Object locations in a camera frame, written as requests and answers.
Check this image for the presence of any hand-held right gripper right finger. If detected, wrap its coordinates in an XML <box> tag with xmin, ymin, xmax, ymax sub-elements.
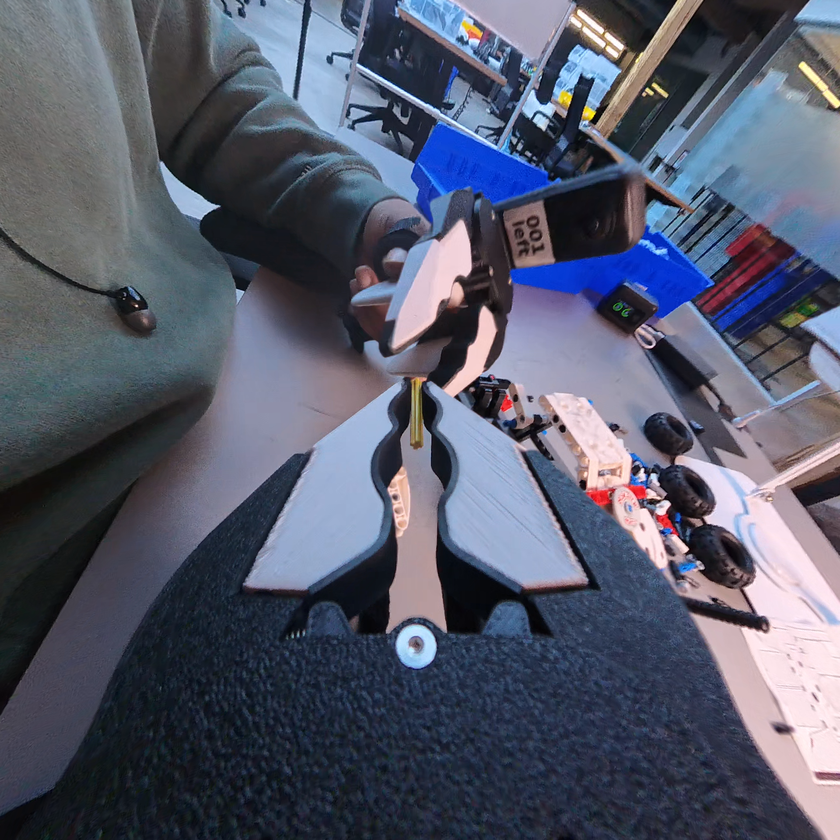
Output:
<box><xmin>423</xmin><ymin>381</ymin><xmax>590</xmax><ymax>595</ymax></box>

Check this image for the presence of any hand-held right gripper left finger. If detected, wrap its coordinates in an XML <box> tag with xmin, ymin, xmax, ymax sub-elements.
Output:
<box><xmin>243</xmin><ymin>381</ymin><xmax>411</xmax><ymax>598</ymax></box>

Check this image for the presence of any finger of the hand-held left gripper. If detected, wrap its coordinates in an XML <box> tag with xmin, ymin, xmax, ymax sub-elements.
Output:
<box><xmin>387</xmin><ymin>307</ymin><xmax>507</xmax><ymax>395</ymax></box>
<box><xmin>381</xmin><ymin>236</ymin><xmax>471</xmax><ymax>356</ymax></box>

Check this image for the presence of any white toy building beam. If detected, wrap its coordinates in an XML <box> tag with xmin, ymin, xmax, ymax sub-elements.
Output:
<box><xmin>387</xmin><ymin>467</ymin><xmax>412</xmax><ymax>534</ymax></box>

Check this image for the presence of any background wooden desk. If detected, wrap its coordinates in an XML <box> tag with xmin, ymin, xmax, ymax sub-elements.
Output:
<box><xmin>577</xmin><ymin>125</ymin><xmax>694</xmax><ymax>215</ymax></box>
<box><xmin>397</xmin><ymin>7</ymin><xmax>513</xmax><ymax>90</ymax></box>

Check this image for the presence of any grey desk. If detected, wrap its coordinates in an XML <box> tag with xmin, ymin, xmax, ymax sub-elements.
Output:
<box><xmin>0</xmin><ymin>128</ymin><xmax>840</xmax><ymax>840</ymax></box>

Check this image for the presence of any person's left hand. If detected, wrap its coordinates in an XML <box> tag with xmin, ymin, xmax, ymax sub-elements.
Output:
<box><xmin>348</xmin><ymin>197</ymin><xmax>432</xmax><ymax>343</ymax></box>

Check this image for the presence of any black charger with green display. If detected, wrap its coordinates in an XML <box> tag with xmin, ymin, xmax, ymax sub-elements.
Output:
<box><xmin>596</xmin><ymin>281</ymin><xmax>660</xmax><ymax>335</ymax></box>

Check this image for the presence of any white and black toy truck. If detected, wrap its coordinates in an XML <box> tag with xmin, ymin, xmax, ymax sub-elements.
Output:
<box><xmin>459</xmin><ymin>374</ymin><xmax>673</xmax><ymax>572</ymax></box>

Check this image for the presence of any pile of small toy parts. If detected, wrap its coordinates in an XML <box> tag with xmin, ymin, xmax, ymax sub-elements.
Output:
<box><xmin>630</xmin><ymin>453</ymin><xmax>704</xmax><ymax>592</ymax></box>

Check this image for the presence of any black power adapter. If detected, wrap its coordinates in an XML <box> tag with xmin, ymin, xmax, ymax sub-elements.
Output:
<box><xmin>646</xmin><ymin>335</ymin><xmax>717</xmax><ymax>389</ymax></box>

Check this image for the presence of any black toy tyre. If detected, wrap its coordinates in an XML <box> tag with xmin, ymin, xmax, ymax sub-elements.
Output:
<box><xmin>643</xmin><ymin>412</ymin><xmax>694</xmax><ymax>458</ymax></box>
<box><xmin>688</xmin><ymin>524</ymin><xmax>756</xmax><ymax>589</ymax></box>
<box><xmin>658</xmin><ymin>465</ymin><xmax>717</xmax><ymax>520</ymax></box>

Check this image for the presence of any black office chair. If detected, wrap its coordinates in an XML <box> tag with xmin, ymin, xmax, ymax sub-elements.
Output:
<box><xmin>326</xmin><ymin>0</ymin><xmax>455</xmax><ymax>159</ymax></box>

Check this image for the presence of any clear acrylic rod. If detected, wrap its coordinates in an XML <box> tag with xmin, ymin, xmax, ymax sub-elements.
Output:
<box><xmin>731</xmin><ymin>381</ymin><xmax>825</xmax><ymax>428</ymax></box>

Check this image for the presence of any white side table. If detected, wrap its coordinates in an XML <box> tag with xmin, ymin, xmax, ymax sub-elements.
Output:
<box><xmin>804</xmin><ymin>305</ymin><xmax>840</xmax><ymax>395</ymax></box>

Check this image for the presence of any white stand base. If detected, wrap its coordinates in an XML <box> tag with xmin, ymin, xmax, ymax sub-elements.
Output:
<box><xmin>679</xmin><ymin>453</ymin><xmax>840</xmax><ymax>624</ymax></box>

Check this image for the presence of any printed instruction sheet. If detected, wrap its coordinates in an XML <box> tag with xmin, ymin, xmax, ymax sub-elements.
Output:
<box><xmin>742</xmin><ymin>617</ymin><xmax>840</xmax><ymax>785</ymax></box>

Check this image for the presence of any person's green hoodie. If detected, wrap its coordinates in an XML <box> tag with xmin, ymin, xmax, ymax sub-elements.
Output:
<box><xmin>0</xmin><ymin>0</ymin><xmax>238</xmax><ymax>697</ymax></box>

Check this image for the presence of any wooden post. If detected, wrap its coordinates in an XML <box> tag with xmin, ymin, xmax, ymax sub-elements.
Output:
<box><xmin>594</xmin><ymin>0</ymin><xmax>704</xmax><ymax>139</ymax></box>

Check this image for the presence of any wire shelf rack with bins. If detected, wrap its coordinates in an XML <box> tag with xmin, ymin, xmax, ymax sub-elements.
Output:
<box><xmin>656</xmin><ymin>187</ymin><xmax>840</xmax><ymax>388</ymax></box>

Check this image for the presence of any black ribbed toy hose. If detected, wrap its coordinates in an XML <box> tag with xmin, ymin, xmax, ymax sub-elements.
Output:
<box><xmin>686</xmin><ymin>596</ymin><xmax>770</xmax><ymax>633</ymax></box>

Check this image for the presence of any black hoodie drawstring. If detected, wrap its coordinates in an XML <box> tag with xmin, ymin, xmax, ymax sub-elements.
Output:
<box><xmin>0</xmin><ymin>226</ymin><xmax>159</xmax><ymax>333</ymax></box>

